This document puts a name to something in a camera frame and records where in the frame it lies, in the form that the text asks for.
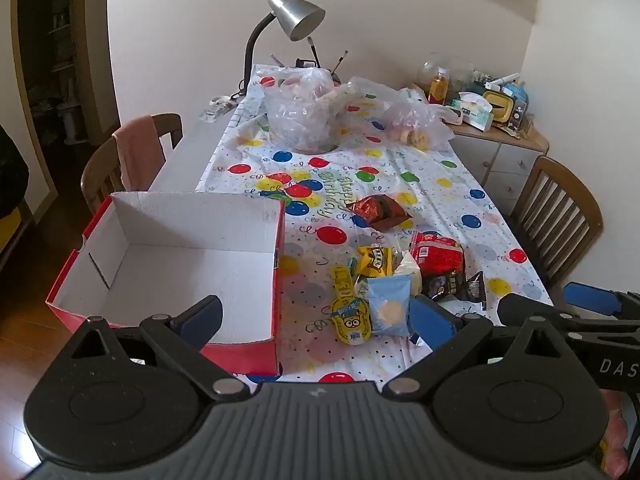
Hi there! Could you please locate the small clutter by lamp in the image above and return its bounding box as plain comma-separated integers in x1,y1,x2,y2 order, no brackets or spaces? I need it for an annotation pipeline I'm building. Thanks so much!
200,94,239,124

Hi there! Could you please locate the large clear plastic bag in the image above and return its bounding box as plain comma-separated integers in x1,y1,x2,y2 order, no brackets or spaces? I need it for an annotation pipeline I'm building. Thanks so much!
262,67,347,154

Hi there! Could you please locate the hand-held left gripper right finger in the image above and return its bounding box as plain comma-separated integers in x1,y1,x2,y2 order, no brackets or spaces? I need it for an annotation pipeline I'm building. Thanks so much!
382,294,569,404

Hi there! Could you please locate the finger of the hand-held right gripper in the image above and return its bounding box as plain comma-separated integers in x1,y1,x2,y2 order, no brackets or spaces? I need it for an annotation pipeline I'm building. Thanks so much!
497,292,583,330
562,282,640,318

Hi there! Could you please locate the light blue cookie packet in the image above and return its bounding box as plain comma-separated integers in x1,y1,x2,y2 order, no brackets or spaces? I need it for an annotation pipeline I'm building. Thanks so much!
366,275,412,337

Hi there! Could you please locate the white wooden cabinet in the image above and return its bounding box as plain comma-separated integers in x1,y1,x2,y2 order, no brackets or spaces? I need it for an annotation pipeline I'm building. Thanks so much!
449,119,550,217

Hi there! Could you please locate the red and white cardboard box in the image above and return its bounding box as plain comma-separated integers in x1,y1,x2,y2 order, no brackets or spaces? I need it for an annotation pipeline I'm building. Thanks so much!
45,190,287,377

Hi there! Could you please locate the silver desk lamp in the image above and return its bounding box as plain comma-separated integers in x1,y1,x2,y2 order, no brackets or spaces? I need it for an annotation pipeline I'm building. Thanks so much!
243,0,327,97

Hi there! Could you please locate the clear plastic bag with cookies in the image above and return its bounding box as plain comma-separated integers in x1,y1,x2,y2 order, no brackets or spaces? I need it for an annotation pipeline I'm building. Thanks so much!
345,76,457,151

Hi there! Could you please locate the brown red foil snack packet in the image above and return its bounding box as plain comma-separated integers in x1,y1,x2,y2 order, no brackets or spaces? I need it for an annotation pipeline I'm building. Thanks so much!
346,194,414,231

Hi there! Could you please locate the white green snack packet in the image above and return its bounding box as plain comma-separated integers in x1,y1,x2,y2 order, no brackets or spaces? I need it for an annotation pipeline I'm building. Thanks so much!
392,250,424,296

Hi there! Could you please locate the wooden slatted chair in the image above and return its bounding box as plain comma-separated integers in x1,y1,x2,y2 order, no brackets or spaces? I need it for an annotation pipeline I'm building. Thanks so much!
507,155,605,292

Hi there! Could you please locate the white floor stand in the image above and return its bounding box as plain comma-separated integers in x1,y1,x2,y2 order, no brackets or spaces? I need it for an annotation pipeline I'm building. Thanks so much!
57,80,84,146

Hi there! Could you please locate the person's right hand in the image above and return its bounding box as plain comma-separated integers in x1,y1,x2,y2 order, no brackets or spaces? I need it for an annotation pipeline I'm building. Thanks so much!
597,389,632,480

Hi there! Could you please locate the yellow container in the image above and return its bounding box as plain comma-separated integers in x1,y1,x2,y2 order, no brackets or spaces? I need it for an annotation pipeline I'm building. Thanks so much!
482,91,519,129

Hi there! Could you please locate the orange liquid bottle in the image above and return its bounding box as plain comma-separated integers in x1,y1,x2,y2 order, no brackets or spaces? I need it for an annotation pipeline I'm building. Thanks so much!
428,67,451,106

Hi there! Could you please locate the yellow cartoon shaped snack packet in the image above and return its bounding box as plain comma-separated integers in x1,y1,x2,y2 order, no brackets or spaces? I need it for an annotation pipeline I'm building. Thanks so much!
330,265,374,346

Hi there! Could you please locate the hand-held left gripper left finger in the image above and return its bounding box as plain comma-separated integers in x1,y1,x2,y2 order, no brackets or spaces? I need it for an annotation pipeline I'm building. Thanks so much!
65,295,251,402

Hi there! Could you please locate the pink towel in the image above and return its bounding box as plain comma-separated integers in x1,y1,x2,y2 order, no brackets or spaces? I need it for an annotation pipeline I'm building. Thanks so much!
112,115,166,192

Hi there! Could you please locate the wooden chair with towel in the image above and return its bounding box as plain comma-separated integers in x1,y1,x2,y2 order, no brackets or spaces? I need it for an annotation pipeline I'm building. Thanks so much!
80,112,184,216

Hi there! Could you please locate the balloon print tablecloth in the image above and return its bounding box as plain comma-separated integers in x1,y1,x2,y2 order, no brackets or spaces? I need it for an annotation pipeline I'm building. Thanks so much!
195,64,556,387

